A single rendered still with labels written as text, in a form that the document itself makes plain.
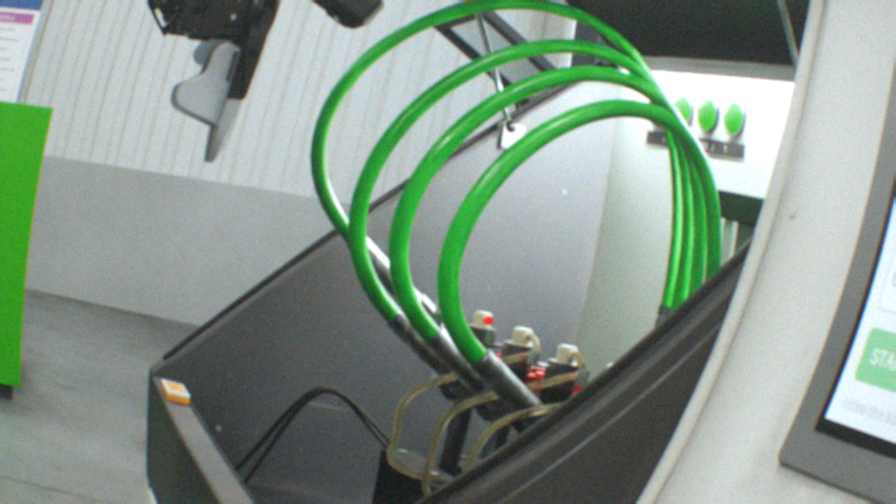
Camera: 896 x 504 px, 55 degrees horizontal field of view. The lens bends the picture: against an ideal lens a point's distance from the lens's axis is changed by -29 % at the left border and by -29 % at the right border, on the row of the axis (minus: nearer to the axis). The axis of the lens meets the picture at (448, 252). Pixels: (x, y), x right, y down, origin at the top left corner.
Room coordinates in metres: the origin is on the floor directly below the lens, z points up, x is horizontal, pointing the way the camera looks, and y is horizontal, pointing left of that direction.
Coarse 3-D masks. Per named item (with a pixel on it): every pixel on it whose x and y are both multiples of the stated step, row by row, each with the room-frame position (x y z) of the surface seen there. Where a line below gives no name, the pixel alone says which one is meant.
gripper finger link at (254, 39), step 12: (264, 0) 0.78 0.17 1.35; (264, 12) 0.76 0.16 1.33; (252, 24) 0.76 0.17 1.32; (264, 24) 0.76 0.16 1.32; (252, 36) 0.76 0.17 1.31; (264, 36) 0.76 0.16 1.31; (252, 48) 0.76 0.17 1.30; (240, 60) 0.77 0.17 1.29; (252, 60) 0.76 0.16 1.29; (240, 72) 0.77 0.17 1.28; (252, 72) 0.77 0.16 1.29; (240, 84) 0.77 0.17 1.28; (228, 96) 0.77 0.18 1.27; (240, 96) 0.77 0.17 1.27
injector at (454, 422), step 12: (468, 324) 1.02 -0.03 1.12; (480, 336) 1.01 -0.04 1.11; (492, 348) 1.02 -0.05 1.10; (444, 384) 1.01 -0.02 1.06; (444, 396) 1.02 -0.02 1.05; (468, 408) 1.02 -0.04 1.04; (456, 420) 1.02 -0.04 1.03; (468, 420) 1.02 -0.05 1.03; (456, 432) 1.02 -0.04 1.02; (444, 444) 1.02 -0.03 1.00; (456, 444) 1.02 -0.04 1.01; (444, 456) 1.02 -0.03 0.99; (456, 456) 1.02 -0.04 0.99; (444, 468) 1.02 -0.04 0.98; (456, 468) 1.02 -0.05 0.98
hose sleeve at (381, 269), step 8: (368, 240) 0.98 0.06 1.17; (368, 248) 0.97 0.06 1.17; (376, 248) 0.98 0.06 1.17; (376, 256) 0.98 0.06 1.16; (384, 256) 0.98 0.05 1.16; (376, 264) 0.98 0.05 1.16; (384, 264) 0.98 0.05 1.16; (376, 272) 0.98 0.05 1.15; (384, 272) 0.98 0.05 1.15; (384, 280) 0.98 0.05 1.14; (392, 288) 0.99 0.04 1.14
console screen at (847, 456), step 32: (864, 224) 0.58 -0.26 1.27; (864, 256) 0.57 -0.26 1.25; (864, 288) 0.56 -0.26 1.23; (832, 320) 0.58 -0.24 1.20; (864, 320) 0.55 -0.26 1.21; (832, 352) 0.57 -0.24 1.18; (864, 352) 0.54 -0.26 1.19; (832, 384) 0.55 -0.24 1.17; (864, 384) 0.52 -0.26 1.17; (800, 416) 0.57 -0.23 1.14; (832, 416) 0.54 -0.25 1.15; (864, 416) 0.51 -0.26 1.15; (800, 448) 0.55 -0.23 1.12; (832, 448) 0.53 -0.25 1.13; (864, 448) 0.50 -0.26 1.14; (832, 480) 0.51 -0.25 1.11; (864, 480) 0.48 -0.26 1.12
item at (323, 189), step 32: (480, 0) 1.00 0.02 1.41; (512, 0) 1.01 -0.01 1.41; (544, 0) 1.02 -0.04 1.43; (416, 32) 0.98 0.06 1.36; (608, 32) 1.05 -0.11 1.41; (352, 64) 0.96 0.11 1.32; (640, 64) 1.07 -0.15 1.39; (320, 128) 0.95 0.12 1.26; (320, 160) 0.95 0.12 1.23; (672, 160) 1.09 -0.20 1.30; (320, 192) 0.96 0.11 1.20; (672, 192) 1.10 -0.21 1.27; (672, 224) 1.10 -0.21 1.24; (672, 256) 1.10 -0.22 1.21; (672, 288) 1.10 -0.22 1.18
